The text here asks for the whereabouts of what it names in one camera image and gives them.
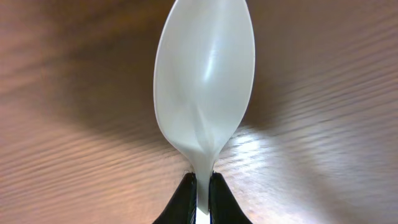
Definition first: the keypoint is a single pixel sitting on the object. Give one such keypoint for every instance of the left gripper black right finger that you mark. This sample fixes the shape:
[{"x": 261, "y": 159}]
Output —
[{"x": 224, "y": 209}]

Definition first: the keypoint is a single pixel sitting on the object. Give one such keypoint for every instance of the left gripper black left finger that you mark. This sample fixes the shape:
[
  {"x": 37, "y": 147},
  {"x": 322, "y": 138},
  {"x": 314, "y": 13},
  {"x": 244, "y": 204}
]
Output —
[{"x": 181, "y": 208}]

